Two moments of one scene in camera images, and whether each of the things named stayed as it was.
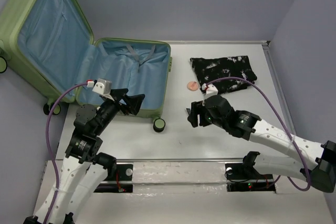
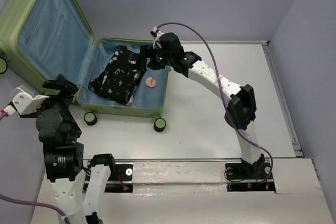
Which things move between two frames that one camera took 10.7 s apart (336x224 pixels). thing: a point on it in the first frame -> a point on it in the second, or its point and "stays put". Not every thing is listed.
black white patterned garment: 206,68 -> 124,71
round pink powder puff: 192,86 -> 150,82
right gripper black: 198,107 -> 146,51
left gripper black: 134,102 -> 68,89
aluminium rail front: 181,160 stays put
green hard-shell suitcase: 46,42 stays put
